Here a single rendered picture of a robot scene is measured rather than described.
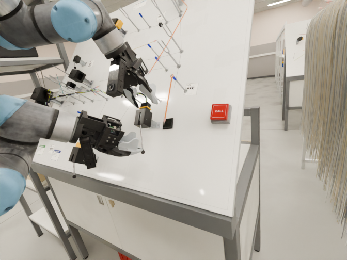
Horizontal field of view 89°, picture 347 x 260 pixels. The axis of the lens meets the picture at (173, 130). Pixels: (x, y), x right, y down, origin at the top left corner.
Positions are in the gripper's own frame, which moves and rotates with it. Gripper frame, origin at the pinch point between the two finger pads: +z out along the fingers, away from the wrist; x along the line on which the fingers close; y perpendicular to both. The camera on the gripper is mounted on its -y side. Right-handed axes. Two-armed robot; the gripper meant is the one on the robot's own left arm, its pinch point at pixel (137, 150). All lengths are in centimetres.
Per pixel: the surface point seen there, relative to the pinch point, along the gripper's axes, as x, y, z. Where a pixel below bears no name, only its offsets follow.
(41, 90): 68, -20, -30
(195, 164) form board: -12.4, 7.9, 12.8
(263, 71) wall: 666, 259, 862
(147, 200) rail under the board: -9.7, -12.1, 7.5
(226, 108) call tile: -8.9, 26.7, 13.0
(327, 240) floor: -37, -13, 143
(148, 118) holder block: 6.5, 9.6, 1.3
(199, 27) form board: 27, 47, 12
